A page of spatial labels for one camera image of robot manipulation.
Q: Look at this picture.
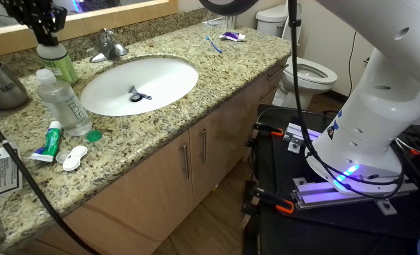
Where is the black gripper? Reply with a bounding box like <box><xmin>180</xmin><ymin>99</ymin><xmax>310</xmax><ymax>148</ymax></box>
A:
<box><xmin>0</xmin><ymin>0</ymin><xmax>68</xmax><ymax>45</ymax></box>

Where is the white toilet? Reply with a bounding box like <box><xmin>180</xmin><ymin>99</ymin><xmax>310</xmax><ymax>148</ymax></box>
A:
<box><xmin>256</xmin><ymin>2</ymin><xmax>338</xmax><ymax>109</ymax></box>

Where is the black power cable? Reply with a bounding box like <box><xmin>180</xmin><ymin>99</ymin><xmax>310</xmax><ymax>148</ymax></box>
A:
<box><xmin>0</xmin><ymin>110</ymin><xmax>100</xmax><ymax>255</ymax></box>

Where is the metal cup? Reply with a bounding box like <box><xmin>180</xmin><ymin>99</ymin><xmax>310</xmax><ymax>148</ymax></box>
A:
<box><xmin>0</xmin><ymin>61</ymin><xmax>28</xmax><ymax>109</ymax></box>

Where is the green white pump bottle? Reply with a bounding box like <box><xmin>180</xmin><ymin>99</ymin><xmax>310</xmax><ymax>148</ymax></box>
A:
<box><xmin>35</xmin><ymin>44</ymin><xmax>79</xmax><ymax>85</ymax></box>

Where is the wood framed mirror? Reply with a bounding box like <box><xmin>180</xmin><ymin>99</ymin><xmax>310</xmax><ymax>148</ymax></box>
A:
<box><xmin>0</xmin><ymin>0</ymin><xmax>178</xmax><ymax>55</ymax></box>

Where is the chrome faucet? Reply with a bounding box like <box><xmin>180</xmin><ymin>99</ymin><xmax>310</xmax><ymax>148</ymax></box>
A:
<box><xmin>89</xmin><ymin>28</ymin><xmax>129</xmax><ymax>63</ymax></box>

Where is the green toothpaste tube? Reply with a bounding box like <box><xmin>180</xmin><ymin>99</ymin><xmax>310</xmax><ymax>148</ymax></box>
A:
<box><xmin>30</xmin><ymin>120</ymin><xmax>62</xmax><ymax>163</ymax></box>

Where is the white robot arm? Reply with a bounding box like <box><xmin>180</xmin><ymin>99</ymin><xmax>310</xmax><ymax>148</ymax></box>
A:
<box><xmin>307</xmin><ymin>0</ymin><xmax>420</xmax><ymax>184</ymax></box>

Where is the blue white toothbrush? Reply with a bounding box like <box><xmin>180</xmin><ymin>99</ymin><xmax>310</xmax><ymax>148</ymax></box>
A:
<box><xmin>205</xmin><ymin>35</ymin><xmax>223</xmax><ymax>53</ymax></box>

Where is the white oval sink basin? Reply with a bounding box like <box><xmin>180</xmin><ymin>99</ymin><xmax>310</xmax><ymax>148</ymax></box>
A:
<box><xmin>81</xmin><ymin>56</ymin><xmax>199</xmax><ymax>116</ymax></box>

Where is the green bottle cap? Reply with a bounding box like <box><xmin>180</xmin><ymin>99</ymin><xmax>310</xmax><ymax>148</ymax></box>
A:
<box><xmin>85</xmin><ymin>130</ymin><xmax>102</xmax><ymax>143</ymax></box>

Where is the white cable tag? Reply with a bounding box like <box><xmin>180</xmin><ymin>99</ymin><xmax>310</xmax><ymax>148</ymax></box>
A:
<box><xmin>0</xmin><ymin>147</ymin><xmax>23</xmax><ymax>197</ymax></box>

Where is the black robot cart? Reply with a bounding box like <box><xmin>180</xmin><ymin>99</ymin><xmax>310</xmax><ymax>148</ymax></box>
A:
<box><xmin>243</xmin><ymin>104</ymin><xmax>420</xmax><ymax>255</ymax></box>

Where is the clear plastic bottle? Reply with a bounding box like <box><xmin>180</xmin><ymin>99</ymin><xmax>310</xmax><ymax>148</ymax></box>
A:
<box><xmin>35</xmin><ymin>68</ymin><xmax>92</xmax><ymax>136</ymax></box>

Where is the wooden vanity cabinet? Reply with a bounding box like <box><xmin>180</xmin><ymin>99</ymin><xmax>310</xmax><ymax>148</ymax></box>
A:
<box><xmin>16</xmin><ymin>55</ymin><xmax>291</xmax><ymax>255</ymax></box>

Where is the white contact lens case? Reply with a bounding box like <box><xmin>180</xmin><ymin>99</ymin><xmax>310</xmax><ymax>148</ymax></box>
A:
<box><xmin>62</xmin><ymin>146</ymin><xmax>88</xmax><ymax>171</ymax></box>

